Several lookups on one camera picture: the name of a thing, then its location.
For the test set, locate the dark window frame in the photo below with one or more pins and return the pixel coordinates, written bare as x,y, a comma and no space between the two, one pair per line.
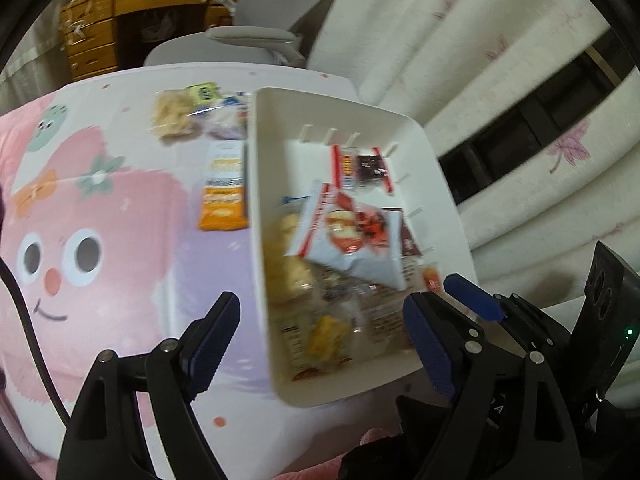
525,125

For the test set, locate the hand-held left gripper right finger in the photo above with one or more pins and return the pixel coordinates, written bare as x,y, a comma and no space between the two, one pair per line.
430,340

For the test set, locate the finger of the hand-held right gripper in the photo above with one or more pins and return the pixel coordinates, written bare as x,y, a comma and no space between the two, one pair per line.
475,297

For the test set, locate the black trash bag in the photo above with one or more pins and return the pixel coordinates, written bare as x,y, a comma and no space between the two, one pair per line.
160,25

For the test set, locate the orange snack packet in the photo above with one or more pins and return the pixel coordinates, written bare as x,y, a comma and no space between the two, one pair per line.
225,185

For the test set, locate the red and black snack packet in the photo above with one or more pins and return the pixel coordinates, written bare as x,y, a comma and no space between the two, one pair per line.
362,167

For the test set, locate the white floral curtain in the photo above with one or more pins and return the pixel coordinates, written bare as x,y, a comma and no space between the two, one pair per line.
450,35

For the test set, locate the green label snack packet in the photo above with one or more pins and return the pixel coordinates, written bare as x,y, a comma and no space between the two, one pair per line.
202,92

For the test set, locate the small white snack packet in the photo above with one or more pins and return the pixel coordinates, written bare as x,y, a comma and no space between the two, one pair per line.
225,116

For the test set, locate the pink cartoon printed tablecloth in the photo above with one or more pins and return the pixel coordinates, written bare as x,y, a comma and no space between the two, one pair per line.
125,260

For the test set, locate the yellow wedge snack packet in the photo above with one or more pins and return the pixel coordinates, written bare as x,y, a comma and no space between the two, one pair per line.
327,336

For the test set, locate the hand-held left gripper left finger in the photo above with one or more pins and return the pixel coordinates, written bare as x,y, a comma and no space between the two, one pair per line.
210,345

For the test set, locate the black clothing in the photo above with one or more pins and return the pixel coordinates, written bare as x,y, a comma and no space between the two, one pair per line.
390,460

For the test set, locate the red and white snack packet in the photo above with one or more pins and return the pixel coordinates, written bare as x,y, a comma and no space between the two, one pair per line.
350,230

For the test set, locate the yellow cake packet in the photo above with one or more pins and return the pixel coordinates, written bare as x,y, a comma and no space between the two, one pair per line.
290,255

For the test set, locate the brown and white snack packet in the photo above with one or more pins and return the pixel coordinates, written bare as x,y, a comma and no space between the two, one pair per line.
409,245

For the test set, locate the wooden desk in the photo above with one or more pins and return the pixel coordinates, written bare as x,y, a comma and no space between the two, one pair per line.
90,35

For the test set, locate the clear pale cracker packet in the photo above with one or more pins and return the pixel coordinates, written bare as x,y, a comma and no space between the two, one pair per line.
172,110

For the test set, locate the white plastic bin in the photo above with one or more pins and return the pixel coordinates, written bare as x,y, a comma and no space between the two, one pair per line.
290,160

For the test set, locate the clear bread packet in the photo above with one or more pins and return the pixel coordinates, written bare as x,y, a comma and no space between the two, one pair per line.
380,315

